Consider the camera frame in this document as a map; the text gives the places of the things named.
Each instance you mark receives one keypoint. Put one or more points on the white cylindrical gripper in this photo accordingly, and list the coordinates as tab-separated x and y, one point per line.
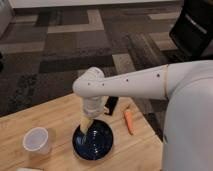
92	107

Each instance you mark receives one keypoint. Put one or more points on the dark blue ceramic bowl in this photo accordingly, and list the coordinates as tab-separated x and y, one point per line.
96	143

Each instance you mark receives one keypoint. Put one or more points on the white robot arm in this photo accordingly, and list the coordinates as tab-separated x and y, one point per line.
188	89

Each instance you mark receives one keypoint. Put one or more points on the black rectangular device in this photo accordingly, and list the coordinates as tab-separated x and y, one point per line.
110	105

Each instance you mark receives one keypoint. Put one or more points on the orange carrot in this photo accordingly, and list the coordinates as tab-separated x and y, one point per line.
129	121

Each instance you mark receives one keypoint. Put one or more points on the white plastic cup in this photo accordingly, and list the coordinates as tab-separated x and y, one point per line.
37	140

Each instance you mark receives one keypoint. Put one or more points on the black chair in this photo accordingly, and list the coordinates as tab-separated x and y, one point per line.
193	30

